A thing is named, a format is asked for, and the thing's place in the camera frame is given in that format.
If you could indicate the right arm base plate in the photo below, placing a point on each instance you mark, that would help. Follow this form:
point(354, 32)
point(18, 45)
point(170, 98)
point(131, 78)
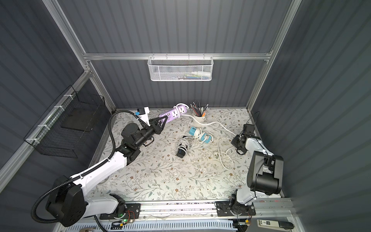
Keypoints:
point(225, 210)

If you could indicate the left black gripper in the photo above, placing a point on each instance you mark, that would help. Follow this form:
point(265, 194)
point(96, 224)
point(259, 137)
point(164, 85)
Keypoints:
point(155, 127)

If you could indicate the black power strip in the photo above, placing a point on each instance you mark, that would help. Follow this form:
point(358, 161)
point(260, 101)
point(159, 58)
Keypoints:
point(182, 147)

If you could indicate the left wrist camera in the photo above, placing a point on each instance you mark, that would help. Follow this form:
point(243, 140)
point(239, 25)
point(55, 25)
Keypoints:
point(142, 113)

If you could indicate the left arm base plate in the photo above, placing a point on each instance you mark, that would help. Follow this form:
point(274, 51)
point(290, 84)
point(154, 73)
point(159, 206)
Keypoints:
point(127, 211)

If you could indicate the teal power strip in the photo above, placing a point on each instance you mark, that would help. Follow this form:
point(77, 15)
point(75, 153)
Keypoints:
point(200, 135)

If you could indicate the white wire mesh basket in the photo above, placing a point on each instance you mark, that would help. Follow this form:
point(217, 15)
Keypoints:
point(164, 70)

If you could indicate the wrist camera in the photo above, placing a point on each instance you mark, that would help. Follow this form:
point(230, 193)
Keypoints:
point(248, 130)
point(142, 113)

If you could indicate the white slotted cable duct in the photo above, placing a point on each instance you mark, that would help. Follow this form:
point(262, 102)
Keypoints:
point(208, 225)

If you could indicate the bundle of pens and pencils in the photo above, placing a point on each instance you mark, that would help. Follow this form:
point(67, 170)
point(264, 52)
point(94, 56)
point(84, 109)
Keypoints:
point(198, 109)

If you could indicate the black wire basket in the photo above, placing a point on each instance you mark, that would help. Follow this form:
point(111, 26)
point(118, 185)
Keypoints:
point(73, 128)

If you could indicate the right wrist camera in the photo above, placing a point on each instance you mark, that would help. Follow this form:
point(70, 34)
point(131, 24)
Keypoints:
point(248, 130)

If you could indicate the white label device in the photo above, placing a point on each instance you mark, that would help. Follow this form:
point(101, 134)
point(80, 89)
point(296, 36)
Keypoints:
point(283, 226)

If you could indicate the markers in white basket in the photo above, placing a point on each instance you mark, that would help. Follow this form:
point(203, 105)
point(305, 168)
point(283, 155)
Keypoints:
point(195, 76)

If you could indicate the purple power strip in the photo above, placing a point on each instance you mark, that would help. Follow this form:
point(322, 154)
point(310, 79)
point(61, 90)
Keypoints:
point(176, 112)

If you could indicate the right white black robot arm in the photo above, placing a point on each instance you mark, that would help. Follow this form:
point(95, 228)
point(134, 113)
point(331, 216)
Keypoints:
point(264, 177)

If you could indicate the floral table mat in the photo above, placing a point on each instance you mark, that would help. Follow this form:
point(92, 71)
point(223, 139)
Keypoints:
point(210, 171)

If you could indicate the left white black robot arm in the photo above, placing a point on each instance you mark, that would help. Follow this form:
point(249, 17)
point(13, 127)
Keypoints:
point(67, 202)

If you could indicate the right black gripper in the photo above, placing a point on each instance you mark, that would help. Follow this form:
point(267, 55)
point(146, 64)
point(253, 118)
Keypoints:
point(240, 141)

